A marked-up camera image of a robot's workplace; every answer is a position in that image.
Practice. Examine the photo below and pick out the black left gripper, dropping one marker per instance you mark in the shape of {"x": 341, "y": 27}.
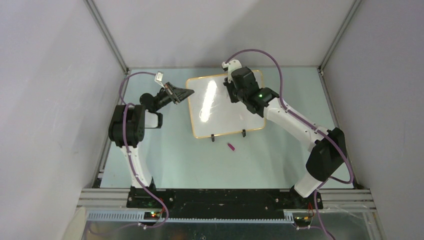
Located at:
{"x": 175, "y": 94}

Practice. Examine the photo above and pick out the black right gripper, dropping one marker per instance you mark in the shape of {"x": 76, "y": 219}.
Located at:
{"x": 230, "y": 86}

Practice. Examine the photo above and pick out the yellow framed whiteboard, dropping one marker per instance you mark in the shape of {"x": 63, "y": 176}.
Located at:
{"x": 213, "y": 114}

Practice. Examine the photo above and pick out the magenta marker cap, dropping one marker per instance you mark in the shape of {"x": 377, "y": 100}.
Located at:
{"x": 231, "y": 146}

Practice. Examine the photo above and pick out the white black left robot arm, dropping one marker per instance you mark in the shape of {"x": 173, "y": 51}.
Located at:
{"x": 130, "y": 121}

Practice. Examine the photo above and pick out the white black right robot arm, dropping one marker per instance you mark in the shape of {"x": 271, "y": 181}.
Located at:
{"x": 327, "y": 147}

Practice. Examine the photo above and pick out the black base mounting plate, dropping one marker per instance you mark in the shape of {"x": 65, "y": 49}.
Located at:
{"x": 222, "y": 204}

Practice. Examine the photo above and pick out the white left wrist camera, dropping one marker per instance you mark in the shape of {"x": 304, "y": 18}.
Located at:
{"x": 158, "y": 79}

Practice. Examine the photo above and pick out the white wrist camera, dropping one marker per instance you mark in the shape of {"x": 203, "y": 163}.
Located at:
{"x": 232, "y": 66}
{"x": 158, "y": 79}

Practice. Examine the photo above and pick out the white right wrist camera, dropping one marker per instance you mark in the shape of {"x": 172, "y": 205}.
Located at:
{"x": 232, "y": 66}

